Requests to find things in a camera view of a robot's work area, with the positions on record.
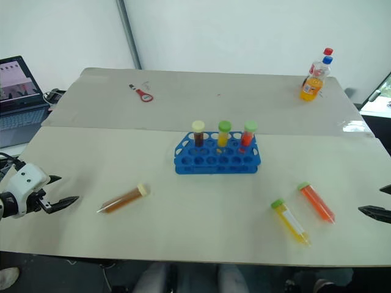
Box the white shoe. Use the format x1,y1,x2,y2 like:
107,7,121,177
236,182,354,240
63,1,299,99
0,267,21,289

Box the dark shoe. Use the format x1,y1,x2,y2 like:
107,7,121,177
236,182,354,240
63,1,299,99
283,270,340,293

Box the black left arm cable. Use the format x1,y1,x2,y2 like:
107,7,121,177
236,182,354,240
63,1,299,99
0,151,27,175

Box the blue test tube rack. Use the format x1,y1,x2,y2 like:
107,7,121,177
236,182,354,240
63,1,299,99
174,131,263,175

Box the white side table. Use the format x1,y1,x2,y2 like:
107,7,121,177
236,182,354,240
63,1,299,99
359,71,391,117

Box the brown tube cream cap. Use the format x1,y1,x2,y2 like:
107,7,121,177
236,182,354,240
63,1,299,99
96,183,151,214
191,120,206,148

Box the yellow tube green cap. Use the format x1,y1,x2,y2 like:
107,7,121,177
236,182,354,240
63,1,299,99
217,120,232,148
270,198,312,247

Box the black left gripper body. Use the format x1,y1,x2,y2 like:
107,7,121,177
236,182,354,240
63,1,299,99
25,189,53,215

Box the grey metal pole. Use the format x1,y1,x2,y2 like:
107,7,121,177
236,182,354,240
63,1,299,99
117,0,143,70

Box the grey rounded shape under table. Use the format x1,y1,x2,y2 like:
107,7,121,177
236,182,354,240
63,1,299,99
217,264,250,293

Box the open laptop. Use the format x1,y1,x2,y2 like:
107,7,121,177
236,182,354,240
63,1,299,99
0,55,51,149

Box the cable bundle beside laptop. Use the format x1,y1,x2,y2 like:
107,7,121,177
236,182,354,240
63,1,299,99
42,88,67,106

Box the orange soda bottle blue cap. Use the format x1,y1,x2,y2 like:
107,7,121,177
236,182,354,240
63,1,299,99
299,56,333,102

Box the clear bottle red cap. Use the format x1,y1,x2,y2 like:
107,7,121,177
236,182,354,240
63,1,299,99
307,47,335,79

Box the orange tube green cap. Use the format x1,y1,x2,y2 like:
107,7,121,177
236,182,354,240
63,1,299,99
297,181,337,225
241,120,258,148

